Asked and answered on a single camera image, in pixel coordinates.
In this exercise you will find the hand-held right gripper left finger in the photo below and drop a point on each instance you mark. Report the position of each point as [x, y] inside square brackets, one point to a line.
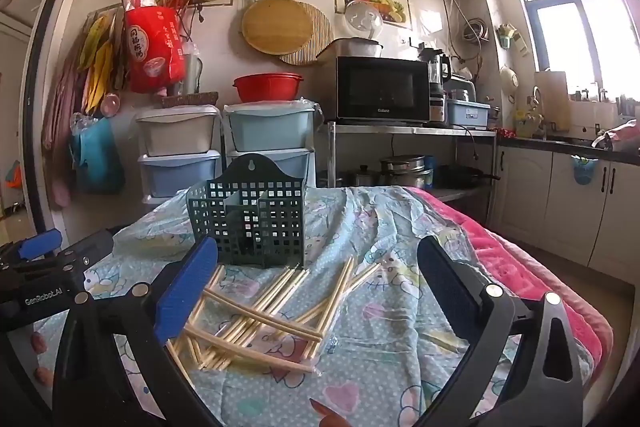
[187, 289]

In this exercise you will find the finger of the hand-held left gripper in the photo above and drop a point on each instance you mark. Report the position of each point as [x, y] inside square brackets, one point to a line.
[90, 249]
[40, 243]

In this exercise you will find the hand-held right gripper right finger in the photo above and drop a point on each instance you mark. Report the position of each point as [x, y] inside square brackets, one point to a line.
[450, 287]

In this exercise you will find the group of bamboo chopsticks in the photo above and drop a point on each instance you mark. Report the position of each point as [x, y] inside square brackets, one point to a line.
[280, 307]

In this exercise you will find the green perforated utensil holder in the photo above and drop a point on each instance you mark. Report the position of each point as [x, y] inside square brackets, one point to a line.
[250, 217]

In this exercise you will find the person's left hand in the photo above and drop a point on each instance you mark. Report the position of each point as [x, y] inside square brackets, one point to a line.
[38, 343]

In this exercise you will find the pink fleece blanket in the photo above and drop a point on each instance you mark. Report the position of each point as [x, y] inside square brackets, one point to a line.
[525, 257]

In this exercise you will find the blue tote bag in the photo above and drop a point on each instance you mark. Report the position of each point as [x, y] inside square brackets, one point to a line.
[97, 157]

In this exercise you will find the light blue cartoon bed sheet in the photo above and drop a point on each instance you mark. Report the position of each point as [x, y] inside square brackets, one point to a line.
[375, 357]

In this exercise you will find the black frying pan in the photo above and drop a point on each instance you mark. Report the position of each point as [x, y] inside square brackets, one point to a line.
[460, 177]

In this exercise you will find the blue-grey storage bin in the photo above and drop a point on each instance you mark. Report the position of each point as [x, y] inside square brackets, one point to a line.
[175, 177]

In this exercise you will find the pink hanging cloth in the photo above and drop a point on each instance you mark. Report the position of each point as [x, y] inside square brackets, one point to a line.
[60, 132]

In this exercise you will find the white kitchen cabinets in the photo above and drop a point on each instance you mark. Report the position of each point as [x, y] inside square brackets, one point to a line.
[530, 197]

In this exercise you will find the large steel pot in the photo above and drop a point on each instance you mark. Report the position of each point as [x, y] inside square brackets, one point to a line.
[405, 172]

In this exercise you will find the small steel pot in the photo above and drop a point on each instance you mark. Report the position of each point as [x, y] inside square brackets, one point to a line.
[364, 177]

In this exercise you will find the white storage bin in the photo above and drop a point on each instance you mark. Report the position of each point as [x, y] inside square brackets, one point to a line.
[175, 132]

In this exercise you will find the pink round hanging item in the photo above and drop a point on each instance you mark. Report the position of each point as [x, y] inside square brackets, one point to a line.
[110, 104]

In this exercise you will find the stainless steel shelf table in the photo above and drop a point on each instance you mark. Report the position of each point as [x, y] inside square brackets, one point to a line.
[410, 129]

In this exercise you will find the light blue storage bin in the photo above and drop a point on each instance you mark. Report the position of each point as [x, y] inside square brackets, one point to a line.
[295, 164]
[270, 127]

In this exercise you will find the blue-grey dish box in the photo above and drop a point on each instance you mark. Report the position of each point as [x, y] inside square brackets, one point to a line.
[467, 114]

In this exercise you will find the blue hanging pocket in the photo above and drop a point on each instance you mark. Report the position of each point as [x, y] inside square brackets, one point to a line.
[585, 171]

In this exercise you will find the brown wicker basket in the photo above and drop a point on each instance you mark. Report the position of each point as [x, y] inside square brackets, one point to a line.
[190, 99]

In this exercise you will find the yellow counter item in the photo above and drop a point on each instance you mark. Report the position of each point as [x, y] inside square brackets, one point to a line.
[527, 122]

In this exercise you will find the steel electric cooker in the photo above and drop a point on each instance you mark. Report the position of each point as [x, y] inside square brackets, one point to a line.
[437, 104]

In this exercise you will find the yellow hanging gloves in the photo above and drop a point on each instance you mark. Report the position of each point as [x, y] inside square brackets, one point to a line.
[97, 57]

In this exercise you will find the black microwave oven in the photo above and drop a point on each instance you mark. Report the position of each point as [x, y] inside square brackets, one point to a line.
[382, 89]

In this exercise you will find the red plastic bag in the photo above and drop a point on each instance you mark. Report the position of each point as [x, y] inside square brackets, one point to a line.
[152, 47]

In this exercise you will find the pale cutting board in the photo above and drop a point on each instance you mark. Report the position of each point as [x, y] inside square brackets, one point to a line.
[552, 99]

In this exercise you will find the red plastic basin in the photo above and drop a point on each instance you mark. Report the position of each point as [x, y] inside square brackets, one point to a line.
[267, 87]

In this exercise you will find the dark blender jug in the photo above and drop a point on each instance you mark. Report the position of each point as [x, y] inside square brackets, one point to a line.
[435, 64]

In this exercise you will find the pink bag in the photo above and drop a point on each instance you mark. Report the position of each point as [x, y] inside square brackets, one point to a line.
[620, 134]

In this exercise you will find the metal cooking pan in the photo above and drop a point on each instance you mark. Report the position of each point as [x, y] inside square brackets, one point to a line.
[355, 48]

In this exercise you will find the round bamboo board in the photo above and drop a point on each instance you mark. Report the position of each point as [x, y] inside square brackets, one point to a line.
[275, 27]

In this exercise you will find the round white plastic cover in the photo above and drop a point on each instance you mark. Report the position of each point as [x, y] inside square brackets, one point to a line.
[364, 21]

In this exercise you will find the ribbed round bamboo mat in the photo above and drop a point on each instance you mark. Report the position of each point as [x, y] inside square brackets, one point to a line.
[320, 37]

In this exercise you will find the dark framed window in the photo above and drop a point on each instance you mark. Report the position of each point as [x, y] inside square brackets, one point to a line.
[590, 7]

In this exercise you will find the dark door frame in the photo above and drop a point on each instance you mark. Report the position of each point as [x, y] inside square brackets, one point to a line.
[31, 107]

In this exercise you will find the white round wall item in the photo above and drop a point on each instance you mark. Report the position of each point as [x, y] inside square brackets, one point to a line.
[510, 77]

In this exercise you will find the green white wall holder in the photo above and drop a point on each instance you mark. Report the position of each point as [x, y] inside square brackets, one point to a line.
[510, 37]

